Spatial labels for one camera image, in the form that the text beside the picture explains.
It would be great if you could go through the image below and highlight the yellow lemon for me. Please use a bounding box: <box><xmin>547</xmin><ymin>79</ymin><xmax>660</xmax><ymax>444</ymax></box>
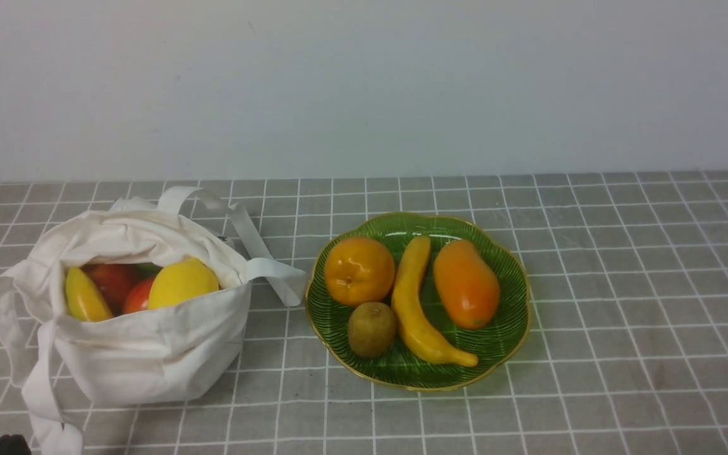
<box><xmin>147</xmin><ymin>257</ymin><xmax>220</xmax><ymax>309</ymax></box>

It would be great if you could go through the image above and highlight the white cloth tote bag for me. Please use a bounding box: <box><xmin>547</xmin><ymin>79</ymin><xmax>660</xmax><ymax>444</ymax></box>
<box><xmin>0</xmin><ymin>186</ymin><xmax>307</xmax><ymax>454</ymax></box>

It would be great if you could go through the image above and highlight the yellow mango slice fruit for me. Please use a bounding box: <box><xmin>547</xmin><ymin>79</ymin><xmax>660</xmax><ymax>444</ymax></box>
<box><xmin>64</xmin><ymin>267</ymin><xmax>114</xmax><ymax>322</ymax></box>

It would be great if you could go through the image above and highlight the orange mandarin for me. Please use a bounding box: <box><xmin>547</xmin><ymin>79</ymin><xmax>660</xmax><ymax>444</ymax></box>
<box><xmin>323</xmin><ymin>236</ymin><xmax>396</xmax><ymax>307</ymax></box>

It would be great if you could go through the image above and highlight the brown kiwi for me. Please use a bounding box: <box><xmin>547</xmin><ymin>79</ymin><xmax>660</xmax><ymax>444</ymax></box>
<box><xmin>348</xmin><ymin>301</ymin><xmax>397</xmax><ymax>359</ymax></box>

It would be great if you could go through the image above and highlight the yellow banana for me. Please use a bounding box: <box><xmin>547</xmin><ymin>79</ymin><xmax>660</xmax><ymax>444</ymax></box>
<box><xmin>392</xmin><ymin>236</ymin><xmax>479</xmax><ymax>368</ymax></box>

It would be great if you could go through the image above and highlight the orange papaya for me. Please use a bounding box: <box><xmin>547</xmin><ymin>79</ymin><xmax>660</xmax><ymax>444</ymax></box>
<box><xmin>433</xmin><ymin>240</ymin><xmax>502</xmax><ymax>331</ymax></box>

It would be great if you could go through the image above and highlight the green glass plate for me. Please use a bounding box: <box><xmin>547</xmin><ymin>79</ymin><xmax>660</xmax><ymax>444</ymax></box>
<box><xmin>305</xmin><ymin>212</ymin><xmax>533</xmax><ymax>391</ymax></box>

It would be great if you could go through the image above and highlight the red tomato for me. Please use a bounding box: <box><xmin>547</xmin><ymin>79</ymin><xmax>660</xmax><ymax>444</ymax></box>
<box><xmin>121</xmin><ymin>277</ymin><xmax>154</xmax><ymax>314</ymax></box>

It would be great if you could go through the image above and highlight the red apple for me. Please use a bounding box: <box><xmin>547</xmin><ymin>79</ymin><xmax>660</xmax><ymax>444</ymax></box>
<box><xmin>83</xmin><ymin>263</ymin><xmax>140</xmax><ymax>316</ymax></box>

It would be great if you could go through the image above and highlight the black object at bottom edge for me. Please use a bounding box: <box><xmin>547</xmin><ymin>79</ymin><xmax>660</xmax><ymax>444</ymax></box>
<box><xmin>0</xmin><ymin>434</ymin><xmax>32</xmax><ymax>455</ymax></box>

